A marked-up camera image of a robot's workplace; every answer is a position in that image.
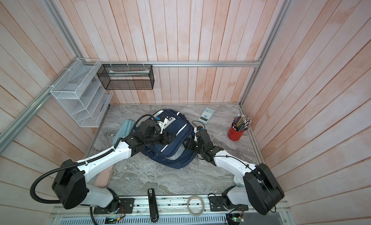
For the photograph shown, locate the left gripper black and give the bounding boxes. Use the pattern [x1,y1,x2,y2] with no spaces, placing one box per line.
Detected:
[145,130,176,145]

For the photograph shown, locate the light blue pencil case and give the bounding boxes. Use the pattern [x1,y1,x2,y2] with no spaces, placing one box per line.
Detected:
[112,119,134,146]

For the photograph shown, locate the navy blue student backpack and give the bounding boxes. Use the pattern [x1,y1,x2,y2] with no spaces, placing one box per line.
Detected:
[142,109,197,169]

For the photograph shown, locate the light green calculator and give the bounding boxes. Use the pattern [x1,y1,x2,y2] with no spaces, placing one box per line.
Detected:
[198,107,215,124]

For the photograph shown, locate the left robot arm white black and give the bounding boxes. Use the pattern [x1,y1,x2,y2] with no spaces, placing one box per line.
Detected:
[30,114,176,213]

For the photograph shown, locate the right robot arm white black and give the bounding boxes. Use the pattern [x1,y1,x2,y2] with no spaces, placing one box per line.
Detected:
[185,127,285,215]

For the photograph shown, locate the red pen holder cup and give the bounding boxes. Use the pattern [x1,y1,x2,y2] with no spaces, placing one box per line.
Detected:
[228,123,244,141]

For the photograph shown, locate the white round alarm clock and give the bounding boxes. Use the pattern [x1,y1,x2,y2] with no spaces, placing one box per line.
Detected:
[233,176,244,187]

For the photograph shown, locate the black handheld device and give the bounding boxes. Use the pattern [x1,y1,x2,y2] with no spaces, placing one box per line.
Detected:
[147,188,159,223]

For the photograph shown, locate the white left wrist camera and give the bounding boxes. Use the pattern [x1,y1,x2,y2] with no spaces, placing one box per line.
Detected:
[156,116,169,134]

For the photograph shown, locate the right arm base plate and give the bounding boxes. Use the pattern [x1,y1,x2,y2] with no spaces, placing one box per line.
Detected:
[207,194,249,211]

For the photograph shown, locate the coiled clear cable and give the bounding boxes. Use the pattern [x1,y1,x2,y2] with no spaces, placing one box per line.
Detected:
[186,195,206,217]

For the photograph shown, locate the black mesh wall basket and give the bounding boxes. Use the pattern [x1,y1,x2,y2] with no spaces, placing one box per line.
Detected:
[97,64,155,90]

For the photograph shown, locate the aluminium front rail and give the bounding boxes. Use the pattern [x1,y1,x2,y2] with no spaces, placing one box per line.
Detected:
[50,192,290,218]

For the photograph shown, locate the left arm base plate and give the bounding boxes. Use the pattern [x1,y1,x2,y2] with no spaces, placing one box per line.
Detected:
[93,198,135,214]

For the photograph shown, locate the white wire mesh shelf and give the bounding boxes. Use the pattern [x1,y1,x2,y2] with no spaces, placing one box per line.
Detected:
[50,58,113,128]

